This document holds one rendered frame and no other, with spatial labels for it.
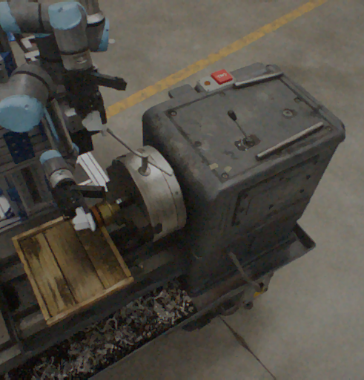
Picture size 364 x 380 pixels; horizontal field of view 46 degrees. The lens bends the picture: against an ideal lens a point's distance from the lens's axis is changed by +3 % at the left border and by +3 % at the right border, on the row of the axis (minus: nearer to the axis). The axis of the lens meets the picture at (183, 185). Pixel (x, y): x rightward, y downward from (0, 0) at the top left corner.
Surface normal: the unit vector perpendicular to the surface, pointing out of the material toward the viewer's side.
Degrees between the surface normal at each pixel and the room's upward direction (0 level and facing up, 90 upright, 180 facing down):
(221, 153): 0
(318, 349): 0
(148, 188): 27
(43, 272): 0
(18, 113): 89
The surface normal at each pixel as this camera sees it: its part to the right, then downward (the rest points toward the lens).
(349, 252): 0.05, -0.61
